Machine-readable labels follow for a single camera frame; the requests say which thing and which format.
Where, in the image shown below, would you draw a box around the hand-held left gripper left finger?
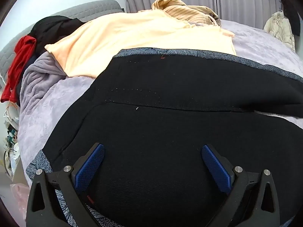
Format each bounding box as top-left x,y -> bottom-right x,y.
26,142 -> 106,227

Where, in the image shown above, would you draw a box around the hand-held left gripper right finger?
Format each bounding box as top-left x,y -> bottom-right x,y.
201,144 -> 283,227

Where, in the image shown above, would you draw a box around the black pants with patterned trim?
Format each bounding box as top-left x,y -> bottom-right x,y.
26,47 -> 303,227

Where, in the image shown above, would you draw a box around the lavender fleece blanket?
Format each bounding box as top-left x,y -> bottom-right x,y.
18,19 -> 303,187

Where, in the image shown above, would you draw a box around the pink plastic bag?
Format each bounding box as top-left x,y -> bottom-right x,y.
11,184 -> 30,209

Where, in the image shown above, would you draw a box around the peach shirt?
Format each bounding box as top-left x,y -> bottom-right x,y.
45,9 -> 237,78

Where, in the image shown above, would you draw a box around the red garment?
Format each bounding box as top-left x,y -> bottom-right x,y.
1,35 -> 37,103

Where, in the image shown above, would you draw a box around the black garment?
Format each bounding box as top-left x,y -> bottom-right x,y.
31,15 -> 86,55

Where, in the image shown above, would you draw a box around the grey-brown garment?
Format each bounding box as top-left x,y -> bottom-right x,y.
206,14 -> 222,27

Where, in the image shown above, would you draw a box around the white puffer jacket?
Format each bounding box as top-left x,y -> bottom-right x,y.
263,11 -> 296,51

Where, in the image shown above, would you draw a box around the grey quilted headboard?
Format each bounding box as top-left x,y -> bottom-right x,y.
0,0 -> 125,86

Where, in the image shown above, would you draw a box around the beige striped garment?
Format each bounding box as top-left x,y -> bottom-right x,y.
151,0 -> 220,26

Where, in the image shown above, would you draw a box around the dark hanging garment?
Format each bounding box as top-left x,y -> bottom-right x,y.
279,0 -> 301,38

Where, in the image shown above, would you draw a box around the grey pleated curtain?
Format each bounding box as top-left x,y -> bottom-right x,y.
121,0 -> 284,29

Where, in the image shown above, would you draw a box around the bedside clutter with cables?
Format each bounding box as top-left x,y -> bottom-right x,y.
3,102 -> 21,171

